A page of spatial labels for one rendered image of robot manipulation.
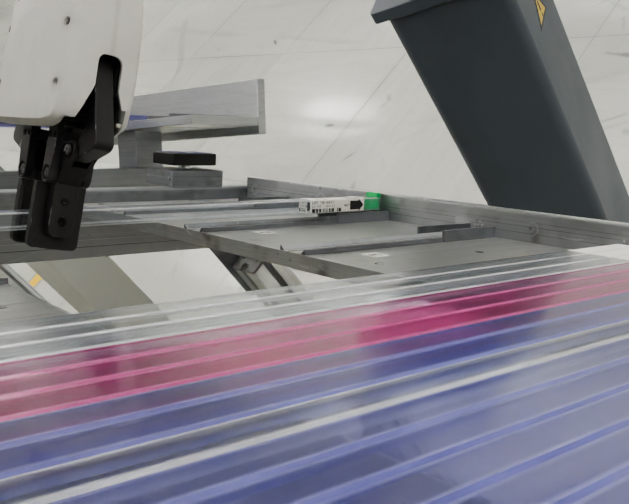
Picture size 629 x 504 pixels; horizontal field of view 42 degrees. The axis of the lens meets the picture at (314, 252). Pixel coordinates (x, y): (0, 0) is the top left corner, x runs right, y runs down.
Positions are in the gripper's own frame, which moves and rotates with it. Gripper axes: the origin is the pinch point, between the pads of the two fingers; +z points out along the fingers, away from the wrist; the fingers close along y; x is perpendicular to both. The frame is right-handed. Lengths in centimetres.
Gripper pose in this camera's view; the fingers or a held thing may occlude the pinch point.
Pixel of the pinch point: (47, 213)
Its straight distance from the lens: 53.4
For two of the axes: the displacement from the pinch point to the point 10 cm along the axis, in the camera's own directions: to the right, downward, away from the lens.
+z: -1.7, 9.8, 0.4
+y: 6.6, 1.4, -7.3
